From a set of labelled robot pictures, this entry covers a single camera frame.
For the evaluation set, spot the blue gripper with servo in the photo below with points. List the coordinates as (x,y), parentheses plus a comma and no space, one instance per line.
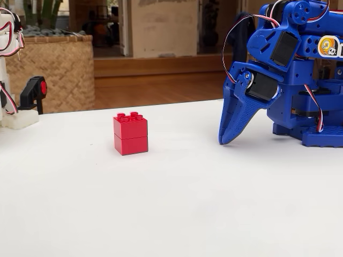
(242,107)

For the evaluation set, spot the dark blue hanging jacket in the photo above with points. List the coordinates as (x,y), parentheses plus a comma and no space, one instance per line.
(242,37)

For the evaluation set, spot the red lego brick stack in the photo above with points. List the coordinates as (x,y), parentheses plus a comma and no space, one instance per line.
(130,134)

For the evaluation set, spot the woven basket planter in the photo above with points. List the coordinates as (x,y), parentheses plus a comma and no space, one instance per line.
(53,72)

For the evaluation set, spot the black clamp with red knob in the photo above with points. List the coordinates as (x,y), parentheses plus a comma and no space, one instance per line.
(30,95)

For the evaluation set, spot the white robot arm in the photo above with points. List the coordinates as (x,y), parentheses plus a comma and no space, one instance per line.
(8,80)

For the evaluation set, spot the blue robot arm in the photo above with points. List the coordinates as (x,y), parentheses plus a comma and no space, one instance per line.
(300,80)

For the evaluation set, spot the green plant stems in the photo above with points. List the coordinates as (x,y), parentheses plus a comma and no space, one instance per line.
(40,13)

